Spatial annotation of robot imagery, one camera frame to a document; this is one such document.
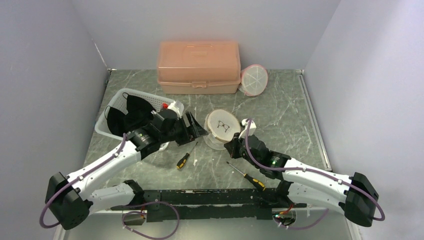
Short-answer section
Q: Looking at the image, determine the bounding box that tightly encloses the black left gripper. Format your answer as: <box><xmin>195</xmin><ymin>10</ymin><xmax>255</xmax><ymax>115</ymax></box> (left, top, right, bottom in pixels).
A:
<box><xmin>160</xmin><ymin>111</ymin><xmax>208</xmax><ymax>147</ymax></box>

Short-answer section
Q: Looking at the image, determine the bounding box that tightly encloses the white mesh laundry bag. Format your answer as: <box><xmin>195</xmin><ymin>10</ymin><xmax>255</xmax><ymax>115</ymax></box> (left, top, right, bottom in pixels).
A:
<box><xmin>203</xmin><ymin>109</ymin><xmax>242</xmax><ymax>151</ymax></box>

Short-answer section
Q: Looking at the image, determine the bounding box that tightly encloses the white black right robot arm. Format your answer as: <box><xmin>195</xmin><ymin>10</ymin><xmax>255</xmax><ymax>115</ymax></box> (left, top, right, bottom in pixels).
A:
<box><xmin>224</xmin><ymin>133</ymin><xmax>386</xmax><ymax>227</ymax></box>

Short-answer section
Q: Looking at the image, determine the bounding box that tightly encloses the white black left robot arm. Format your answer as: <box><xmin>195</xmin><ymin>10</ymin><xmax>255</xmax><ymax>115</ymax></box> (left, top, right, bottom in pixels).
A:
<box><xmin>39</xmin><ymin>109</ymin><xmax>208</xmax><ymax>230</ymax></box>

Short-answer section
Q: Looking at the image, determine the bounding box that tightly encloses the black bra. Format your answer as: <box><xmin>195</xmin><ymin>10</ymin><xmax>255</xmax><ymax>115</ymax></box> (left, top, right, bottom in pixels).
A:
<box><xmin>104</xmin><ymin>92</ymin><xmax>155</xmax><ymax>137</ymax></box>

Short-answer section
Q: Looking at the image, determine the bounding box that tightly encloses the pink rimmed mesh bag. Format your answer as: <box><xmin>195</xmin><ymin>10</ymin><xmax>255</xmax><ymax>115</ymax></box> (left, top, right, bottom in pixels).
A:
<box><xmin>238</xmin><ymin>64</ymin><xmax>269</xmax><ymax>97</ymax></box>

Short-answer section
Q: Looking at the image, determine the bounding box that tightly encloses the small yellow black screwdriver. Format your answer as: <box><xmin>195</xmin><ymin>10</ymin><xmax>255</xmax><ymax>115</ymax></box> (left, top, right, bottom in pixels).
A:
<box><xmin>176</xmin><ymin>142</ymin><xmax>198</xmax><ymax>169</ymax></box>

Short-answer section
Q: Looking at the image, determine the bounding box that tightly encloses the long yellow black screwdriver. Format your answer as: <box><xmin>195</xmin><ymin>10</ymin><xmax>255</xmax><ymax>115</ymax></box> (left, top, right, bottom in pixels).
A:
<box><xmin>226</xmin><ymin>161</ymin><xmax>266</xmax><ymax>192</ymax></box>

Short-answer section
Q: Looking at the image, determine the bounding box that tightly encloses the orange plastic storage box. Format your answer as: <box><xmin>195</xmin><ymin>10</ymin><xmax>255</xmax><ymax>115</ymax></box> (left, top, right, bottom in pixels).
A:
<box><xmin>156</xmin><ymin>41</ymin><xmax>241</xmax><ymax>95</ymax></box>

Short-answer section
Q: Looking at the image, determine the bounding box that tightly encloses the white plastic basket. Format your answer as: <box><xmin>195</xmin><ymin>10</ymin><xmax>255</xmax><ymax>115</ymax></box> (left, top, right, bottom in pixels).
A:
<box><xmin>94</xmin><ymin>88</ymin><xmax>185</xmax><ymax>140</ymax></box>

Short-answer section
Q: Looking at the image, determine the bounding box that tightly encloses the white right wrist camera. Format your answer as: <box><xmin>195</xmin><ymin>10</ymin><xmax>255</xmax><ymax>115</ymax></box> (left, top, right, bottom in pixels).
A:
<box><xmin>238</xmin><ymin>118</ymin><xmax>257</xmax><ymax>139</ymax></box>

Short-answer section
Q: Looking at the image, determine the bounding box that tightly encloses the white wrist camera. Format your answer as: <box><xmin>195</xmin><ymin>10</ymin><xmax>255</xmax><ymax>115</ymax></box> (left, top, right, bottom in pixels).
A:
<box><xmin>162</xmin><ymin>100</ymin><xmax>184</xmax><ymax>118</ymax></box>
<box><xmin>238</xmin><ymin>118</ymin><xmax>257</xmax><ymax>139</ymax></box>

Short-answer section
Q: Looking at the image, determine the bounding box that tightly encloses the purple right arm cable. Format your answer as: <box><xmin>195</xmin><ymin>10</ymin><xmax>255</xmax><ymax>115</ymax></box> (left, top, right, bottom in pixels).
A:
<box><xmin>244</xmin><ymin>118</ymin><xmax>386</xmax><ymax>222</ymax></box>

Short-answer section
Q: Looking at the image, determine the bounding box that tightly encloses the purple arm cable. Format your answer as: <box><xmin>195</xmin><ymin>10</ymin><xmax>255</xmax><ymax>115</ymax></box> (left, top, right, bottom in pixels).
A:
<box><xmin>244</xmin><ymin>118</ymin><xmax>386</xmax><ymax>222</ymax></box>
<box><xmin>39</xmin><ymin>133</ymin><xmax>128</xmax><ymax>229</ymax></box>

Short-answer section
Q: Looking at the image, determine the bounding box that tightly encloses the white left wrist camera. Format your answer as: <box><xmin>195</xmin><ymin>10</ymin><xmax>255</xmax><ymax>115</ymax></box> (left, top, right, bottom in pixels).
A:
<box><xmin>162</xmin><ymin>100</ymin><xmax>184</xmax><ymax>118</ymax></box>

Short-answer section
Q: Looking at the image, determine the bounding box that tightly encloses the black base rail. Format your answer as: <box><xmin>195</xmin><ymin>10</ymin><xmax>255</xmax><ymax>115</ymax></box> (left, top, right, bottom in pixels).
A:
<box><xmin>111</xmin><ymin>185</ymin><xmax>307</xmax><ymax>223</ymax></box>

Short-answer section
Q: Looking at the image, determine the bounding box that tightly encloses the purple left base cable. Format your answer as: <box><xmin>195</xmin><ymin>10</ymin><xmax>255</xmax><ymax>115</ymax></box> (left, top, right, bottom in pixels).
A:
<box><xmin>121</xmin><ymin>201</ymin><xmax>181</xmax><ymax>240</ymax></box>

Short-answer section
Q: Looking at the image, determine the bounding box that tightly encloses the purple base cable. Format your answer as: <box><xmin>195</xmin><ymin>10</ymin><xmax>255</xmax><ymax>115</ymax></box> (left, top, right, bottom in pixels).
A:
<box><xmin>276</xmin><ymin>206</ymin><xmax>330</xmax><ymax>231</ymax></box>
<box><xmin>121</xmin><ymin>201</ymin><xmax>181</xmax><ymax>240</ymax></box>

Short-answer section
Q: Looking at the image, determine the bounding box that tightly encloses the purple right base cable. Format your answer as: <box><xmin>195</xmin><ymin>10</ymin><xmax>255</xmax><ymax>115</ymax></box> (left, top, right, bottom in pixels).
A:
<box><xmin>276</xmin><ymin>206</ymin><xmax>330</xmax><ymax>231</ymax></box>

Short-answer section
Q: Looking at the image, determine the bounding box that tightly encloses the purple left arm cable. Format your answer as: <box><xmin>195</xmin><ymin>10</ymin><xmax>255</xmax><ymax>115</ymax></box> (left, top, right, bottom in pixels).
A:
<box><xmin>39</xmin><ymin>133</ymin><xmax>128</xmax><ymax>229</ymax></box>

